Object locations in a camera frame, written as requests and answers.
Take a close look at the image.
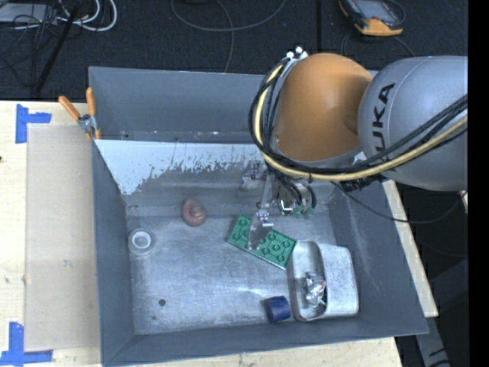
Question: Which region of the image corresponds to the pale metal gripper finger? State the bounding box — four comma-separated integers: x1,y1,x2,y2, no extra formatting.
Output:
246,209,275,252
238,160,266,192

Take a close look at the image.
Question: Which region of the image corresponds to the dark green flat block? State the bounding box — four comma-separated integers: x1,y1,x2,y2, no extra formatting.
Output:
227,214,298,270

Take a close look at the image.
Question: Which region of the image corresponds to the red-brown toy fruit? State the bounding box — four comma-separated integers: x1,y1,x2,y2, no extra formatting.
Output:
180,198,209,228

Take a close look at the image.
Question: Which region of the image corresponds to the grey metal bin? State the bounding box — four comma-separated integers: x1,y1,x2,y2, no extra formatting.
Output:
87,66,429,367

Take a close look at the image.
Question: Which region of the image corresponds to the blue sponge block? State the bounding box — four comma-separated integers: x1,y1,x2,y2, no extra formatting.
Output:
261,295,292,323

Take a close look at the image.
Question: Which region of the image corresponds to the crumpled silver foil wrapper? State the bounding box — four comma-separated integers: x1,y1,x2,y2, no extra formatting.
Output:
303,271,328,307

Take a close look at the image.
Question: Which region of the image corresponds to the silver metal tin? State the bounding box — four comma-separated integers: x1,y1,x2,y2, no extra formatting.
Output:
286,239,360,323

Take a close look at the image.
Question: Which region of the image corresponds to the clear glass cup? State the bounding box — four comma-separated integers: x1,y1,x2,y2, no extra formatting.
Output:
127,227,156,257

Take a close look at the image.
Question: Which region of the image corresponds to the pale wood board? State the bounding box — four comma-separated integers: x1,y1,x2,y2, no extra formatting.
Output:
23,122,101,353

